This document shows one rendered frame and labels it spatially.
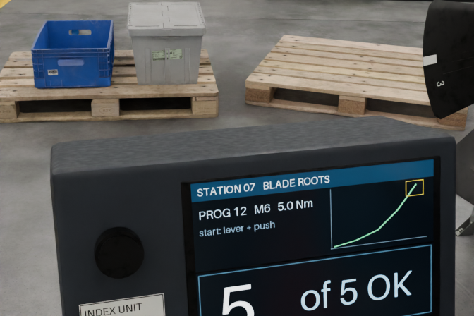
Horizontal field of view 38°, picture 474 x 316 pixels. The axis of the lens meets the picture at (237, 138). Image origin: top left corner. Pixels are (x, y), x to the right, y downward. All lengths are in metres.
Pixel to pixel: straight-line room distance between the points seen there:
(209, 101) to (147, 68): 0.38
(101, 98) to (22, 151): 0.52
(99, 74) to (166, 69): 0.35
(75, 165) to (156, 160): 0.05
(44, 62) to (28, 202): 1.02
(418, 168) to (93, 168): 0.21
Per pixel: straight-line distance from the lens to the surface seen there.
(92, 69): 3.78
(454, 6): 1.35
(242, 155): 0.42
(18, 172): 3.28
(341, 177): 0.44
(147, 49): 3.74
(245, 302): 0.44
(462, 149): 1.11
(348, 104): 3.84
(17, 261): 2.65
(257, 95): 3.92
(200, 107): 3.74
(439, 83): 1.36
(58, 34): 4.35
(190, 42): 3.74
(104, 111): 3.74
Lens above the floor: 1.44
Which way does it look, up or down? 24 degrees down
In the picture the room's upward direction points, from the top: 1 degrees clockwise
